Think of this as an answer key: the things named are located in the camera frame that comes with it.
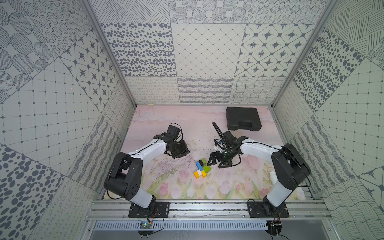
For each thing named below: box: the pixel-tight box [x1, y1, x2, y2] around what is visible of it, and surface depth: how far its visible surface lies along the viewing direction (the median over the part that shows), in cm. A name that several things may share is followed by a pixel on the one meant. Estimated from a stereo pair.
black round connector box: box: [265, 218, 282, 236], surface depth 74 cm
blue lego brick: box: [195, 161, 204, 172], surface depth 89 cm
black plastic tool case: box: [226, 107, 262, 131], surface depth 107 cm
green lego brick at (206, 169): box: [203, 165, 212, 173], surface depth 87 cm
